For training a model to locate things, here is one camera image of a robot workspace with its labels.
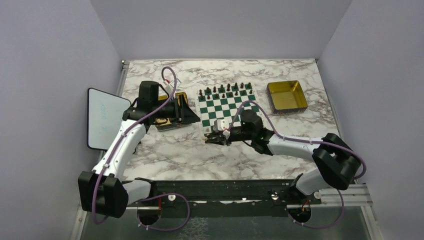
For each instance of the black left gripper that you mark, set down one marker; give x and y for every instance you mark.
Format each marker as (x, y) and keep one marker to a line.
(183, 113)

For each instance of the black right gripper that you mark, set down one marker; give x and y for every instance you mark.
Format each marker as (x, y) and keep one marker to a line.
(217, 138)

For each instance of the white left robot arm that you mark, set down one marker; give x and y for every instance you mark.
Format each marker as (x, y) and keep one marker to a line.
(101, 190)

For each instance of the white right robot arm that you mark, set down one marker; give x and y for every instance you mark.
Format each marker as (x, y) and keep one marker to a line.
(336, 165)

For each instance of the gold tin with white pieces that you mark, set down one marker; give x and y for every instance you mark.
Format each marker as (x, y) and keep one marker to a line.
(172, 113)

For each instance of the green white chess board mat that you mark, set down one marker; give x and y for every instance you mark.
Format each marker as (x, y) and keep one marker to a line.
(228, 108)

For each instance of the empty gold tin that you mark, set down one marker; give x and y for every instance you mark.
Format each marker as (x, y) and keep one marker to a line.
(286, 97)

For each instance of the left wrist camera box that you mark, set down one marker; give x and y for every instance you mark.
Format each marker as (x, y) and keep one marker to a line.
(169, 86)

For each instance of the small whiteboard with black frame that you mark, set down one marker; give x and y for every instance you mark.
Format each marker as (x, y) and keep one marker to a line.
(104, 117)

